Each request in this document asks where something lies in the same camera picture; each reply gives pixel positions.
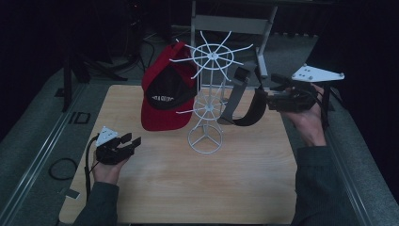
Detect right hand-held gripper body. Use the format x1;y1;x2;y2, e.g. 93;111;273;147
266;63;345;113

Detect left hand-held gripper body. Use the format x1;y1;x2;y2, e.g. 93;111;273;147
94;125;136;166

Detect red and black cap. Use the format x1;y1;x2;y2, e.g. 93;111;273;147
140;40;200;132

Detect white wire display rack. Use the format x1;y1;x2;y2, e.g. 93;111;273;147
169;30;254;155

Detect person's left hand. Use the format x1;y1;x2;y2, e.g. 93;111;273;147
91;155;130;186

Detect person's right hand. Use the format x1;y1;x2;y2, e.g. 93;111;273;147
282;83;327;148

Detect left hand-held gripper cable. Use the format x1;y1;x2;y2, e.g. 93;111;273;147
84;134;101;203

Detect black floor bracket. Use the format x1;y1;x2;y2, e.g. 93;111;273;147
68;111;92;125

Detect black coiled cable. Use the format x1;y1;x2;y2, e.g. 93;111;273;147
48;157;79;182

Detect metal floor rail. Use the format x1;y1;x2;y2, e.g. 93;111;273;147
0;83;88;222
326;93;375;226

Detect grey metal desk frame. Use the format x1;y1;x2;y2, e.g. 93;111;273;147
186;0;279;79

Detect black floor cables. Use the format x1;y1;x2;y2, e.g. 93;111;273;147
136;39;158;83

